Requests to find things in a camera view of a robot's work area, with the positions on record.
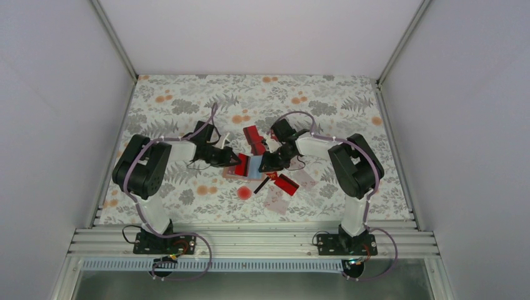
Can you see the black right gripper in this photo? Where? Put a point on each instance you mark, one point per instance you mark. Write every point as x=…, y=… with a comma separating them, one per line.
x=270, y=165

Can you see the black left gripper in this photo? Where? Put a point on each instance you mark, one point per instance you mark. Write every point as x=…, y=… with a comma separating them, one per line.
x=224, y=161

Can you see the red card pair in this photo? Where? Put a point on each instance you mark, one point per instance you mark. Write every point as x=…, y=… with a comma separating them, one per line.
x=255, y=140

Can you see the tan leather card holder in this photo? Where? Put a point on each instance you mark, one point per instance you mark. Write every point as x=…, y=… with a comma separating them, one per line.
x=253, y=175

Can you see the red card black stripe bottom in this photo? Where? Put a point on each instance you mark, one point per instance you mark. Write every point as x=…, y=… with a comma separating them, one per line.
x=242, y=168

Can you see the red card black stripe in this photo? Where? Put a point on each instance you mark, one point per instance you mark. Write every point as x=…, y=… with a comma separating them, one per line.
x=286, y=184
x=242, y=168

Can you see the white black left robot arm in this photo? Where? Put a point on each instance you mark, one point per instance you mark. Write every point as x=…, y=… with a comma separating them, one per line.
x=141, y=169

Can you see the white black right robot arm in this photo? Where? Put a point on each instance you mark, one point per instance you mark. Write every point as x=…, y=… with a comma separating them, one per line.
x=357, y=169

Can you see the red VIP card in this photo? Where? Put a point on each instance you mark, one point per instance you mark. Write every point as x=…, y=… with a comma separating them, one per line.
x=273, y=175

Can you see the red card black stripe right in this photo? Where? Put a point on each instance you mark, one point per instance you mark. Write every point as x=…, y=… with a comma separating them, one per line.
x=286, y=184

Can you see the white VIP card centre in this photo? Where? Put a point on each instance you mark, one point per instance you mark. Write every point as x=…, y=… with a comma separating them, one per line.
x=305, y=180

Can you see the white card black stripe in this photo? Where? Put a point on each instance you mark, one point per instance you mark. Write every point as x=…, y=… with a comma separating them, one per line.
x=251, y=189

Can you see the white floral card bottom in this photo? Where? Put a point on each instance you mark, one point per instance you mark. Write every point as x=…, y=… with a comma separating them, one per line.
x=275, y=201

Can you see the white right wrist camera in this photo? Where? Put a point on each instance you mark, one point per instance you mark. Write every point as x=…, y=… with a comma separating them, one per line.
x=272, y=144

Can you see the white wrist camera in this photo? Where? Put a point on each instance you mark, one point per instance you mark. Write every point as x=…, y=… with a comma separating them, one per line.
x=226, y=140
x=272, y=144

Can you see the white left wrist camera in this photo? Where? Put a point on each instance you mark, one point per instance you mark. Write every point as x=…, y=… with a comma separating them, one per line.
x=226, y=140

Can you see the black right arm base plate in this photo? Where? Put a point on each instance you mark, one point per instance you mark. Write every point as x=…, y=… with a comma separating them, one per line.
x=336, y=245

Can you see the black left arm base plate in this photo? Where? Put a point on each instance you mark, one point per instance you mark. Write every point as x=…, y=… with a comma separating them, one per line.
x=147, y=243

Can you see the aluminium corner post left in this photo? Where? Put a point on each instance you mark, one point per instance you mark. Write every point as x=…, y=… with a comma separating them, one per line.
x=114, y=39

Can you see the aluminium corner post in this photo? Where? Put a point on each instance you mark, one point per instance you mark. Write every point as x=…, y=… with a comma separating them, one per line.
x=114, y=39
x=403, y=41

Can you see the white perforated cable duct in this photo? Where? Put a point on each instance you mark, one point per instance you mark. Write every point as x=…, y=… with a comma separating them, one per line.
x=216, y=265

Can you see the aluminium front rail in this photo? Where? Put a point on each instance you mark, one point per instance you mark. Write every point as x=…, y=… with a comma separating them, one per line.
x=252, y=243

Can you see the aluminium corner post right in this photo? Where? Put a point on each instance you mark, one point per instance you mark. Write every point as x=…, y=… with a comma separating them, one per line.
x=403, y=41

